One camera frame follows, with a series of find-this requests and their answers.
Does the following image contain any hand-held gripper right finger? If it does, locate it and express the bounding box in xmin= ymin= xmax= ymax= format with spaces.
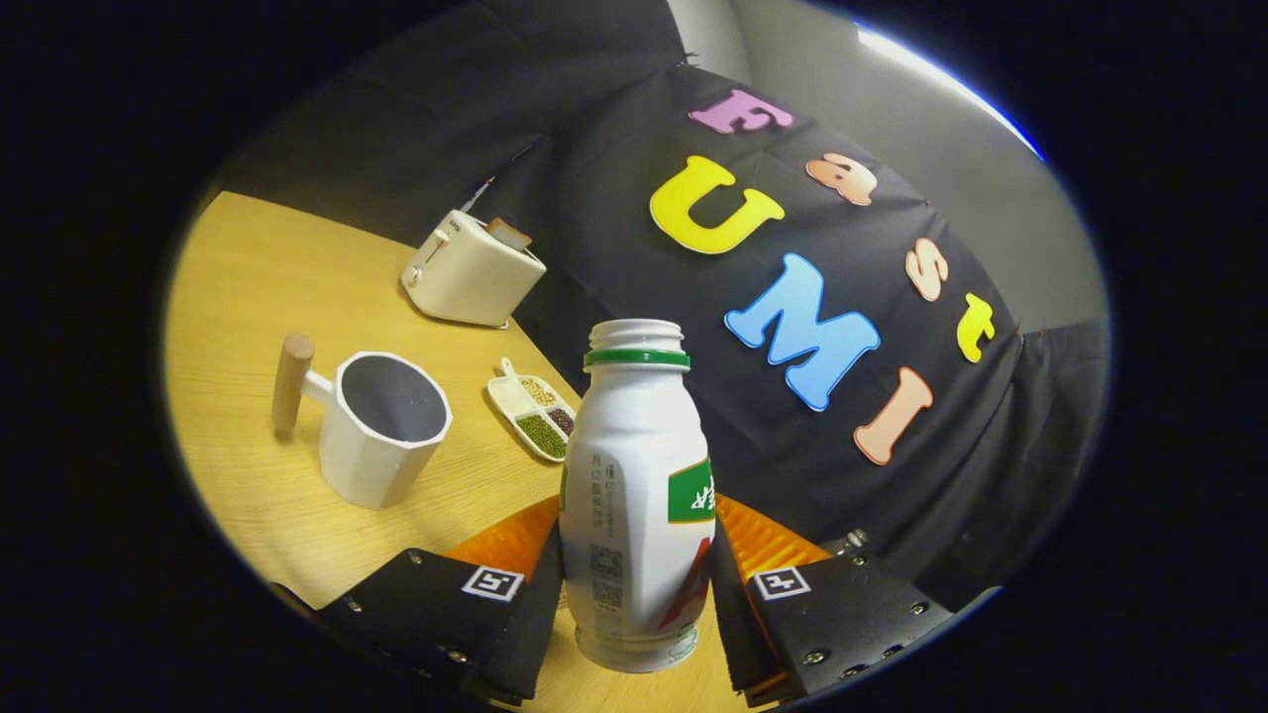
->
xmin=711 ymin=493 xmax=957 ymax=706

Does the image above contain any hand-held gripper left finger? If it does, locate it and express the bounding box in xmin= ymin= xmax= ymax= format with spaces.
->
xmin=272 ymin=495 xmax=566 ymax=706

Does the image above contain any white juice bottle green label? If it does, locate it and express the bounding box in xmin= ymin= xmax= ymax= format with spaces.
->
xmin=560 ymin=319 xmax=718 ymax=674

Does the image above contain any white cup wooden handle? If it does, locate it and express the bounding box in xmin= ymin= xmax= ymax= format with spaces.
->
xmin=272 ymin=333 xmax=454 ymax=510

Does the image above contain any white divided dish with beans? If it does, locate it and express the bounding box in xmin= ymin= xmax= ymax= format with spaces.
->
xmin=486 ymin=357 xmax=578 ymax=463

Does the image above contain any cream toaster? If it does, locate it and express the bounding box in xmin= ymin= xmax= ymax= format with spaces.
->
xmin=401 ymin=209 xmax=548 ymax=329

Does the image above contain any wooden table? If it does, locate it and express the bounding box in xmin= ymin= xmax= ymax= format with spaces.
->
xmin=163 ymin=191 xmax=754 ymax=713

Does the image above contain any black backdrop cloth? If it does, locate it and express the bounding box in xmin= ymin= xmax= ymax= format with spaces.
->
xmin=213 ymin=0 xmax=1110 ymax=610

